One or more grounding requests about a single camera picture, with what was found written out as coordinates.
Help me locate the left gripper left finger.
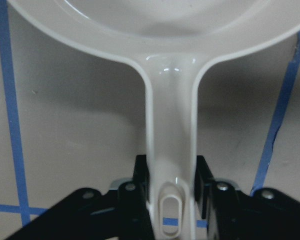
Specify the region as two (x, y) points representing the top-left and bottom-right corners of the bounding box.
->
(8, 155), (155, 240)

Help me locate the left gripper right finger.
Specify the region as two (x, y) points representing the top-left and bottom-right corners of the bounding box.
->
(194, 155), (300, 240)

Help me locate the beige plastic dustpan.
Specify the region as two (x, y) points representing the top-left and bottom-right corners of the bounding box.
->
(10, 0), (300, 240)

